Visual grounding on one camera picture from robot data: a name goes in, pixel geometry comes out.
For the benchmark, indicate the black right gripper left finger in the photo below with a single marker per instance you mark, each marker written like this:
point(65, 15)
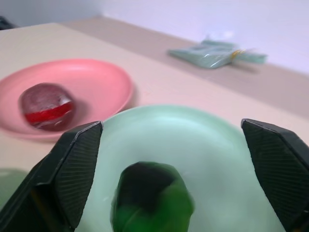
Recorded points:
point(70, 169)

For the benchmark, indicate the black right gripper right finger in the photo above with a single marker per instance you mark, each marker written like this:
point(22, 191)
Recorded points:
point(280, 166)

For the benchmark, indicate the green candy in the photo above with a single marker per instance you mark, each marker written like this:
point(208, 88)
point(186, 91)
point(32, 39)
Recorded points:
point(152, 198)

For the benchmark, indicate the pink plate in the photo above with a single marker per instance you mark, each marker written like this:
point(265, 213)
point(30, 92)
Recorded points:
point(96, 79)

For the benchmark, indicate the light green plate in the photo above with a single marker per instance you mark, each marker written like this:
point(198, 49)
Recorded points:
point(173, 135)

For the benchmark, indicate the red wrapped candy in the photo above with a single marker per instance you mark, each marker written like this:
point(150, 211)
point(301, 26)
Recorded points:
point(47, 107)

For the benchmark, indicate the green packet in clear wrap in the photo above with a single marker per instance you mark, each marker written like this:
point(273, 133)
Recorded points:
point(212, 56)

